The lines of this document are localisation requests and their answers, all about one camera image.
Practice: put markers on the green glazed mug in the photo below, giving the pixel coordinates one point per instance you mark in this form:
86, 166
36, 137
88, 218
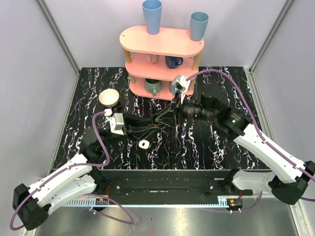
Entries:
153, 86

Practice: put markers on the white earbud case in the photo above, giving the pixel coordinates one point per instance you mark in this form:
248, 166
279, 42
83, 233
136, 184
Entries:
144, 144

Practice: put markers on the right blue plastic tumbler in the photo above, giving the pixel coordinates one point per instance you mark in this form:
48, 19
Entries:
198, 25

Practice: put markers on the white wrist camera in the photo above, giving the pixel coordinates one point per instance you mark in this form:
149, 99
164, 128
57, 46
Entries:
117, 123
182, 80

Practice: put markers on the aluminium rail frame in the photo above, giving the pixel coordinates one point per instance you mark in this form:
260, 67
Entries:
157, 202

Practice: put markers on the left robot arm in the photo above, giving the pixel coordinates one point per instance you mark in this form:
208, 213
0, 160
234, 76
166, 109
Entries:
80, 175

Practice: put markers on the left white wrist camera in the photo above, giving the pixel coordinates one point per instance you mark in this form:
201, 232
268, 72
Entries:
117, 123

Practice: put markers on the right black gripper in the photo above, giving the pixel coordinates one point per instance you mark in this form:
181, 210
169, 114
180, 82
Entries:
170, 121

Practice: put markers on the pink three-tier wooden shelf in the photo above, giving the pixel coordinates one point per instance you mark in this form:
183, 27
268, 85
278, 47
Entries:
137, 43

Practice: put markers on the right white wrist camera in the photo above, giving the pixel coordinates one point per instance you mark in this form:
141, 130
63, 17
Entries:
182, 80

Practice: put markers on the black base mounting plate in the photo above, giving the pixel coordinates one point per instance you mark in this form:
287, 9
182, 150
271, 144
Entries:
122, 181

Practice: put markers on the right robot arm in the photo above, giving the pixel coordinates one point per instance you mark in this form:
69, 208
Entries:
288, 177

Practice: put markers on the cream ceramic bowl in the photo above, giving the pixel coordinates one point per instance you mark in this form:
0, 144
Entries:
109, 97

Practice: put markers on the light blue butterfly mug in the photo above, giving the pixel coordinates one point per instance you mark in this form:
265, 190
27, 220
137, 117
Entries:
175, 89

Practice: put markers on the dark blue mug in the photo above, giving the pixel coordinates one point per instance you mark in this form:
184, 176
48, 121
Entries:
173, 62

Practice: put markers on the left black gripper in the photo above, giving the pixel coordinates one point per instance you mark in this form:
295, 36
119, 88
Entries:
127, 125

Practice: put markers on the left blue plastic tumbler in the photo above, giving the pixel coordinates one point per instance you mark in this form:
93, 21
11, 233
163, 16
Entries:
152, 14

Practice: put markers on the blue plastic tumbler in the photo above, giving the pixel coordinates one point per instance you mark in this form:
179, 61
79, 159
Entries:
152, 14
198, 25

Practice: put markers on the pink mug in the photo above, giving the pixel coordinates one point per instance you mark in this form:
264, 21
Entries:
152, 59

